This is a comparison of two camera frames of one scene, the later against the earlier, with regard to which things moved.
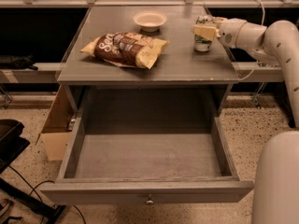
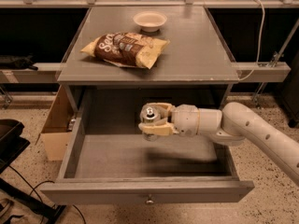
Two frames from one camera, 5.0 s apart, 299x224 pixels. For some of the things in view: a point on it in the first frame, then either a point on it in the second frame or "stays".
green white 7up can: [202, 44] -> [149, 114]
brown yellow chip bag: [126, 49] stays
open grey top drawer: [147, 147] stays
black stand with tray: [11, 143] stays
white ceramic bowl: [149, 21] stays
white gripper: [229, 33] -> [184, 118]
